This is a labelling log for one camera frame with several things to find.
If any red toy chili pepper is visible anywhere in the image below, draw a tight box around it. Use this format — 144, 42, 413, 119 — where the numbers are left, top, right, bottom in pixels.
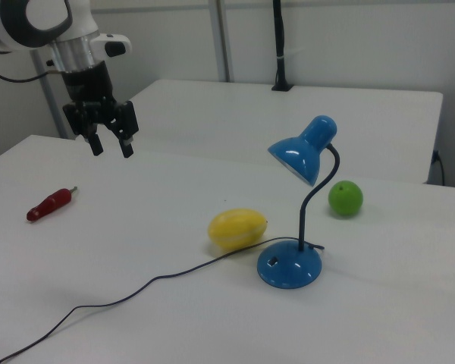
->
26, 185, 79, 224

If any grey metal frame post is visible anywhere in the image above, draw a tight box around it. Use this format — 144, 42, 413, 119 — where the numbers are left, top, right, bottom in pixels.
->
30, 49, 71, 140

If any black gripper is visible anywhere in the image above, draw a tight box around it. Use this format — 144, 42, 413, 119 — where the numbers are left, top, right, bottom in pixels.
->
61, 59, 140, 159

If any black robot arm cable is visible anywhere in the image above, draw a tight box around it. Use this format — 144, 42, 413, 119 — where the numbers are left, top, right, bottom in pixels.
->
0, 58, 58, 83

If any green toy apple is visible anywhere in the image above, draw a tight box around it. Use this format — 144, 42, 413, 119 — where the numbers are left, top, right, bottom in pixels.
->
328, 180, 364, 219

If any black wall cable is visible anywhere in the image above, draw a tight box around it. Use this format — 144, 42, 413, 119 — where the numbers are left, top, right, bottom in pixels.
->
431, 149, 447, 187

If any grey double partition post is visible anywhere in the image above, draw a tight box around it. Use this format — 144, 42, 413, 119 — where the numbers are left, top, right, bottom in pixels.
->
207, 0, 236, 83

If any yellow toy melon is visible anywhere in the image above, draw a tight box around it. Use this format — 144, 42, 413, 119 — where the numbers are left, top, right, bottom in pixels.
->
207, 208, 269, 251

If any black pole with table clamp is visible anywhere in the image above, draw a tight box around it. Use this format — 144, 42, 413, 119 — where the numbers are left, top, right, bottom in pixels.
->
271, 0, 295, 93

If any black lamp power cord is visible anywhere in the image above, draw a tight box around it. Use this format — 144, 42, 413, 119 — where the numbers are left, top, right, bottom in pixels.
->
0, 236, 326, 364

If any blue desk lamp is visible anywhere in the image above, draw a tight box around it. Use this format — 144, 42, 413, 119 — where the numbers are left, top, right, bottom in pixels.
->
256, 115, 338, 290

